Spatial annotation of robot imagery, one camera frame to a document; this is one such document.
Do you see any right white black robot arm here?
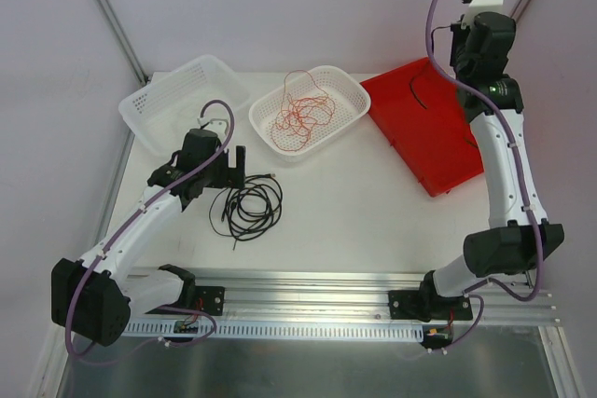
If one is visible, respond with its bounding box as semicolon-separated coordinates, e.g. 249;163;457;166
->
418;12;564;319

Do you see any thin black cable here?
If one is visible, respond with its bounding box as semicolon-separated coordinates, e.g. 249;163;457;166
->
408;24;481;152

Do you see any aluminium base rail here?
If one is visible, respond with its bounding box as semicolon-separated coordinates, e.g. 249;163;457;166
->
191;268;562;326

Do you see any left aluminium frame post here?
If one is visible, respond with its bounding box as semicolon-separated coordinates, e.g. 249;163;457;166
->
94;0;150;87

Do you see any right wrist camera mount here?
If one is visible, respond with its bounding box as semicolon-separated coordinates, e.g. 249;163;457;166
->
461;0;504;29

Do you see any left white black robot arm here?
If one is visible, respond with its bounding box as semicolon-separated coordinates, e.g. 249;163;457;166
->
50;119;246;347

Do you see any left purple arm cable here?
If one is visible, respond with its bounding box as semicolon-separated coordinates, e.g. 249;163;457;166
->
63;99;236;366

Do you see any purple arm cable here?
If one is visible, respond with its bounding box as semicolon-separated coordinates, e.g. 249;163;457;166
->
63;99;236;366
424;0;548;302

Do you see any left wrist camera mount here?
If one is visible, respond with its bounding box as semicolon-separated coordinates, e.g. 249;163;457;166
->
198;117;229;137

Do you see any black cable bundle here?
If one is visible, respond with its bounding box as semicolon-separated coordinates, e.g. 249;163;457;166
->
207;172;285;253

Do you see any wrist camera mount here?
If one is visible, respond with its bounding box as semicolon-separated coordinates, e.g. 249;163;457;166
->
198;117;229;137
461;0;504;29

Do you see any white perforated oval basket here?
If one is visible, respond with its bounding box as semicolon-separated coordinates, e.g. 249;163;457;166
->
248;65;371;162

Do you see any translucent white rectangular basket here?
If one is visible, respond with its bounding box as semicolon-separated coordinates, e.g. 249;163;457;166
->
118;55;250;157

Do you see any red plastic tray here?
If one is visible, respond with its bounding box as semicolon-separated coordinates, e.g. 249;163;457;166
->
362;58;483;198

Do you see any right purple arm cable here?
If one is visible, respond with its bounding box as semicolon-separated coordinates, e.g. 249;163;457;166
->
424;0;548;302

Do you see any white slotted cable duct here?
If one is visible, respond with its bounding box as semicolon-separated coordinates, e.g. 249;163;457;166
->
123;318;423;343

